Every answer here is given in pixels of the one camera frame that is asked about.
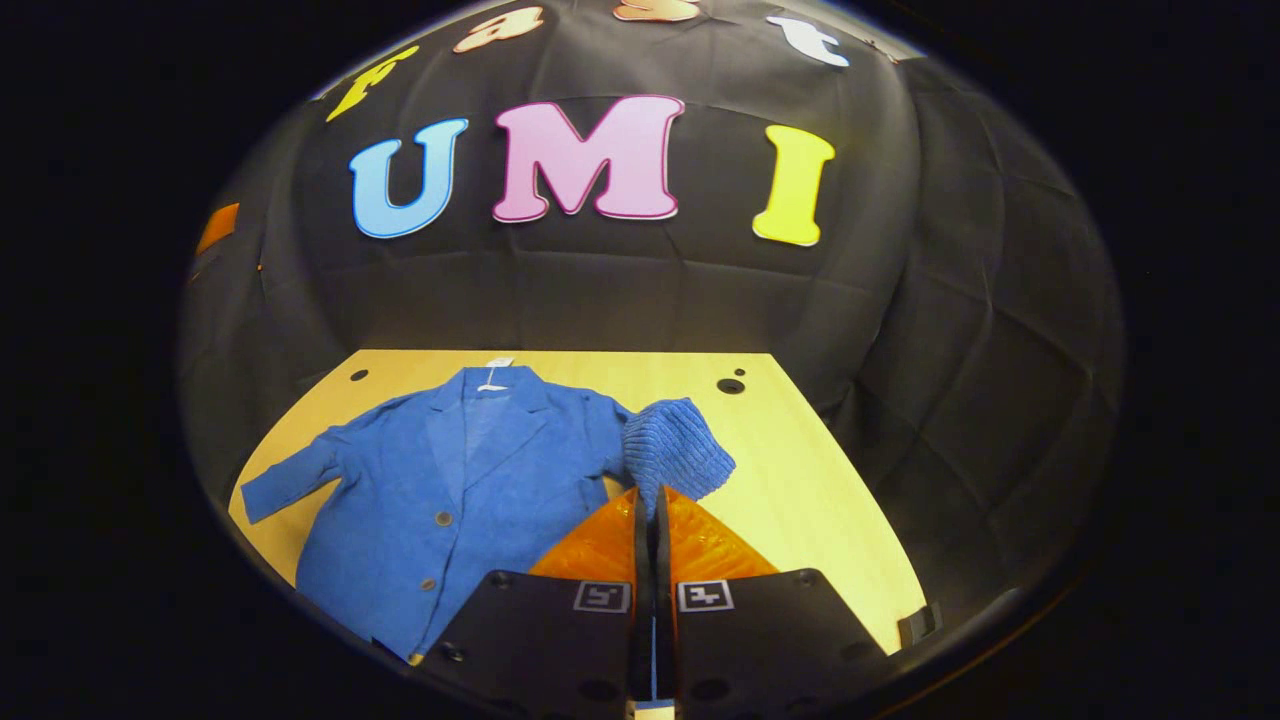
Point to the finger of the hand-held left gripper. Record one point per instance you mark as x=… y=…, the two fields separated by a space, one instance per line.
x=218 y=228

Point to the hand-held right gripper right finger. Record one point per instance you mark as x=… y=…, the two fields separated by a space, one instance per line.
x=760 y=640

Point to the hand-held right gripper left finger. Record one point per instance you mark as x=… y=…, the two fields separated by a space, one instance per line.
x=560 y=640

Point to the blue button jacket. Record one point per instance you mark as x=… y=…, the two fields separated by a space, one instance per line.
x=480 y=480

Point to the black table edge clamp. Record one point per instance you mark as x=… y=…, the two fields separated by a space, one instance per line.
x=918 y=625

